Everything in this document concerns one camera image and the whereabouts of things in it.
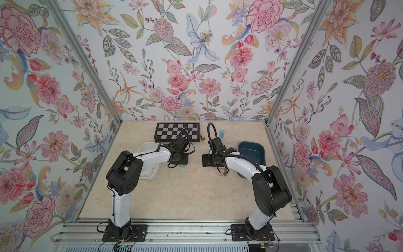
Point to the white storage bin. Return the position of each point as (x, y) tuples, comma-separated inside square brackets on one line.
[(149, 172)]

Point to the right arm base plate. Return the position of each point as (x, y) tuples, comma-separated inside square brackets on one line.
[(245, 233)]

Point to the aluminium corner post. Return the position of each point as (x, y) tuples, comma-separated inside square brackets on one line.
[(297, 60), (71, 37)]

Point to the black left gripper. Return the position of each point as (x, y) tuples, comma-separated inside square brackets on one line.
[(186, 160)]

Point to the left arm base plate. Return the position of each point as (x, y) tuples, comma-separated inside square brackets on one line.
[(128, 233)]

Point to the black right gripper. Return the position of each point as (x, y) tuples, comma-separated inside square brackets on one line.
[(206, 160)]

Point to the aluminium corner post right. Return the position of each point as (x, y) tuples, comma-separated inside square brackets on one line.
[(297, 60)]

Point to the dark teal storage bin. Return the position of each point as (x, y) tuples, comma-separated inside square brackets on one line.
[(253, 151)]

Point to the black chessboard box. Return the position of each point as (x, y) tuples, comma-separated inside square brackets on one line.
[(167, 132)]

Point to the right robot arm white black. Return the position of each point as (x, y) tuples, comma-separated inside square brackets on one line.
[(270, 189)]

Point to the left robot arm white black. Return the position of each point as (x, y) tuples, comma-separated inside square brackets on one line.
[(125, 173)]

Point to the aluminium corner post left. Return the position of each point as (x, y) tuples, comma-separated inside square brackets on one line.
[(71, 37)]

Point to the aluminium front rail frame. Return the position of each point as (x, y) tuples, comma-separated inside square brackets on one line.
[(90, 235)]

